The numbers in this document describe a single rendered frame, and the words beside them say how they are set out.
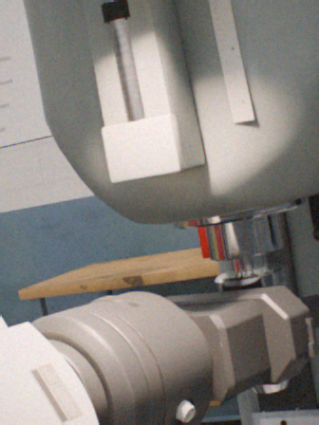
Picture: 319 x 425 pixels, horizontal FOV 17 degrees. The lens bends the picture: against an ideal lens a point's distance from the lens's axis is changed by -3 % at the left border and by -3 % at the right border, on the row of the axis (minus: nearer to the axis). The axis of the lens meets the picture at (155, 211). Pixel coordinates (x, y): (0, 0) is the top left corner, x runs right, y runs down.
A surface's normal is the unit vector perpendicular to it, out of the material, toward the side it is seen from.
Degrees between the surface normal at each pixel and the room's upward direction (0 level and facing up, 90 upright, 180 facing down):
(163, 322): 47
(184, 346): 69
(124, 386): 83
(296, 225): 90
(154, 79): 90
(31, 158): 90
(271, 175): 128
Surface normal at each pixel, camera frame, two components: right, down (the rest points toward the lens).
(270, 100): 0.11, 0.19
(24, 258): -0.40, 0.12
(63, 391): 0.55, -0.61
